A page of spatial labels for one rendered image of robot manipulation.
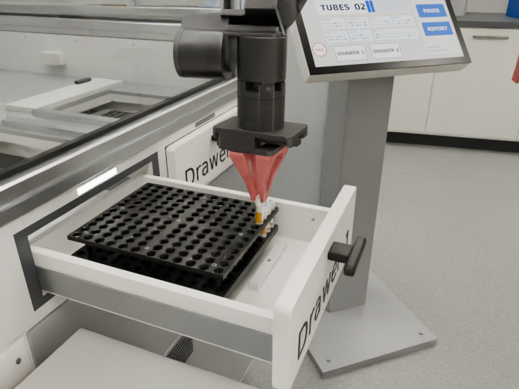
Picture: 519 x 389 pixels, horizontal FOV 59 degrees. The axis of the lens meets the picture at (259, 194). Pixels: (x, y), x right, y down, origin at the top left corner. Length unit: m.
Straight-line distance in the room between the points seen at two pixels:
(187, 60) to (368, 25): 0.89
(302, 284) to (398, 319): 1.39
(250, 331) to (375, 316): 1.36
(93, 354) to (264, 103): 0.39
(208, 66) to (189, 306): 0.27
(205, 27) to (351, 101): 0.92
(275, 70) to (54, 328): 0.45
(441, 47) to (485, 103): 2.17
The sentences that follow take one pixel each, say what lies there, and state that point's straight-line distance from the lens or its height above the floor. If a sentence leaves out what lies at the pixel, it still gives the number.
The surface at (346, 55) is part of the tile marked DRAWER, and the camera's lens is 1.29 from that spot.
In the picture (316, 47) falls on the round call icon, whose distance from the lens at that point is 1.27.
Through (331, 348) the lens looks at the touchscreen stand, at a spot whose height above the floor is 0.03.
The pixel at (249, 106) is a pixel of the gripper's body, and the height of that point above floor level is 1.06.
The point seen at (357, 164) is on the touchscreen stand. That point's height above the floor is 0.64.
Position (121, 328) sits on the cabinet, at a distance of 0.83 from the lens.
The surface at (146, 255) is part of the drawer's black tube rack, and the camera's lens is 0.57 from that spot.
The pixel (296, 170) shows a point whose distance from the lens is 2.39.
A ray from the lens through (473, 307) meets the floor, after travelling 2.05.
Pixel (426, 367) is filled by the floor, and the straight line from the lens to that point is 1.74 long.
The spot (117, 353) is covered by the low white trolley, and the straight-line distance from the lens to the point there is 0.65.
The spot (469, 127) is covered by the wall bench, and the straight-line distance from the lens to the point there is 3.65.
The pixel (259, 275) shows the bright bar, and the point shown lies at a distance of 0.60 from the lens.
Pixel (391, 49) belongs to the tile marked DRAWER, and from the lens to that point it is 1.37.
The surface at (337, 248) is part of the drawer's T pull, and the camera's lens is 0.55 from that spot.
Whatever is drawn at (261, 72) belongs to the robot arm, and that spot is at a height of 1.10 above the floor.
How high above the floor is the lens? 1.20
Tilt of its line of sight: 26 degrees down
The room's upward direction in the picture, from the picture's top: straight up
